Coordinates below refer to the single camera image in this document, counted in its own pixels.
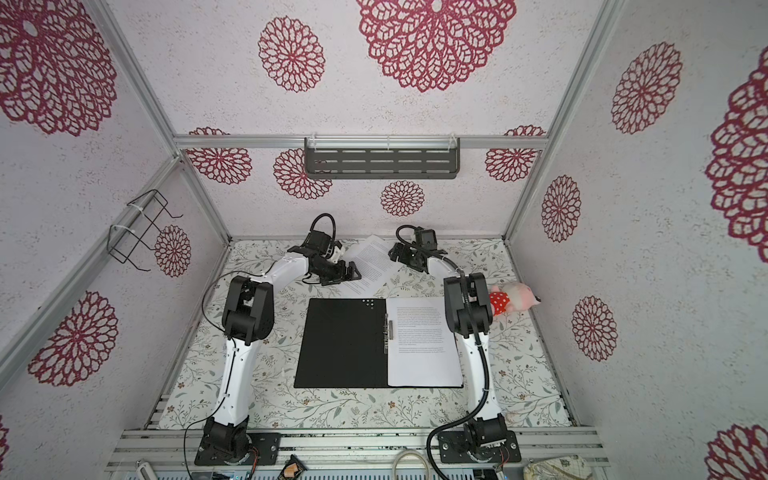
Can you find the printed paper sheet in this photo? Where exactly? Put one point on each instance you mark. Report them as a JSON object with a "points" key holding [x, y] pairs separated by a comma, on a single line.
{"points": [[373, 263], [423, 353]]}

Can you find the black wire wall rack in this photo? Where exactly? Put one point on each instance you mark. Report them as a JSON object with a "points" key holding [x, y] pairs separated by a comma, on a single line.
{"points": [[124, 239]]}

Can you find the patterned cloth bag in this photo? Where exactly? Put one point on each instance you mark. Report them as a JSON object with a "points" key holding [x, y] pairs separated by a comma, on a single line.
{"points": [[570, 467]]}

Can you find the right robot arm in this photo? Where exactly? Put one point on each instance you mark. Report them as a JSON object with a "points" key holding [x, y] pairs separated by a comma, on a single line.
{"points": [[469, 315]]}

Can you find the pink plush toy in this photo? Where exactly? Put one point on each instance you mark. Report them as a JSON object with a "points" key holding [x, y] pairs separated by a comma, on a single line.
{"points": [[512, 297]]}

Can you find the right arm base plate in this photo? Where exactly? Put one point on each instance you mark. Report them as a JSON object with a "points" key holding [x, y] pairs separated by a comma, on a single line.
{"points": [[480, 441]]}

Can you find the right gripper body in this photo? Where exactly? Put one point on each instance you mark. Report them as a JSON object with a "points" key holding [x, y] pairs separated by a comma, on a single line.
{"points": [[415, 255]]}

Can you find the grey wall shelf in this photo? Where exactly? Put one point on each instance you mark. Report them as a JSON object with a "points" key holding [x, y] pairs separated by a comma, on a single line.
{"points": [[387, 159]]}

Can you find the printed paper sheet back top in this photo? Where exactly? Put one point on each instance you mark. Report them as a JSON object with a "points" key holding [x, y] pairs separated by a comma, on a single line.
{"points": [[373, 263]]}

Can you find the blue black folder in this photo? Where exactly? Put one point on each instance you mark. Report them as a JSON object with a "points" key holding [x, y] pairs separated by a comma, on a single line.
{"points": [[343, 345]]}

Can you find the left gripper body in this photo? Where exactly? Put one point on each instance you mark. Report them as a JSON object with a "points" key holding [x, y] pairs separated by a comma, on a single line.
{"points": [[329, 272]]}

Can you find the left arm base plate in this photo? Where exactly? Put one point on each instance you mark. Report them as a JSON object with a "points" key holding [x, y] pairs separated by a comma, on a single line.
{"points": [[233, 445]]}

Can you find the metal folder clip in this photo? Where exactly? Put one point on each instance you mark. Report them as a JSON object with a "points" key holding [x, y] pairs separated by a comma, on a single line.
{"points": [[388, 334]]}

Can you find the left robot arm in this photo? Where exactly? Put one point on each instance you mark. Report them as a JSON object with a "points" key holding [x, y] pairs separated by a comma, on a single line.
{"points": [[248, 318]]}

